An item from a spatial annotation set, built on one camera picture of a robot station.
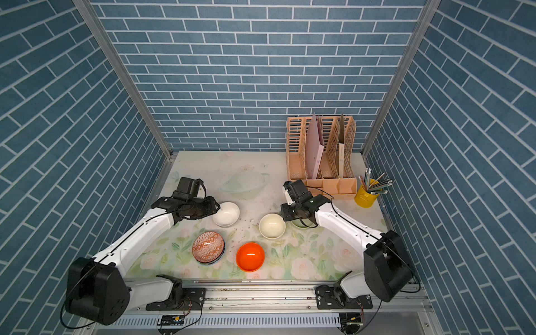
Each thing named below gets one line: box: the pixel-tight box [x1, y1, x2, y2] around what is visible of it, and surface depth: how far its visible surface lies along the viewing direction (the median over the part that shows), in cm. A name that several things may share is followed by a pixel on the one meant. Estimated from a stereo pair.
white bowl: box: [212, 201, 241, 228], surface depth 94 cm
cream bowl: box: [258, 212, 287, 241], surface depth 91 cm
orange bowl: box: [235, 242, 266, 273], surface depth 83 cm
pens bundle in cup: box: [358, 167, 393, 195], surface depth 96 cm
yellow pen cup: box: [354, 178, 380, 208], surface depth 96 cm
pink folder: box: [305, 113, 325, 180], surface depth 98 cm
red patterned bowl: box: [191, 231, 226, 266], surface depth 83 cm
